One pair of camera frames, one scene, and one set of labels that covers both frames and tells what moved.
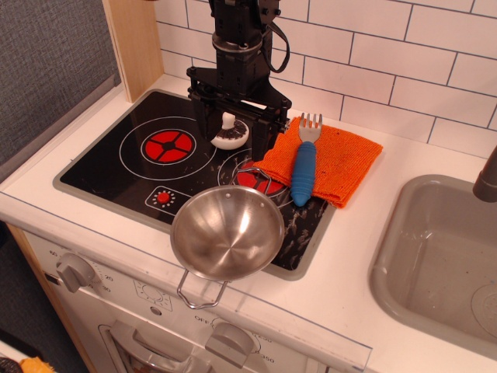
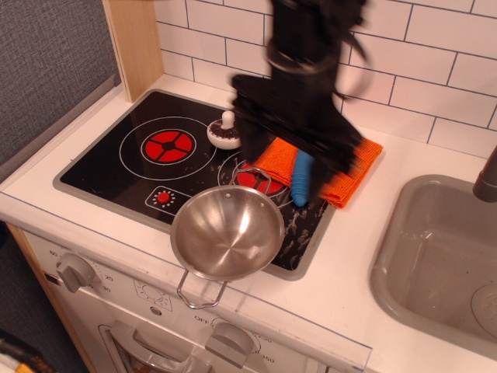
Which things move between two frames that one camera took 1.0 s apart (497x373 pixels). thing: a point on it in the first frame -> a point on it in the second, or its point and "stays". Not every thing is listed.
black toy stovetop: [137, 154] stays
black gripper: [241, 82] -> [302, 99]
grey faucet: [485, 186] stays
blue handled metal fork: [304, 161] stays
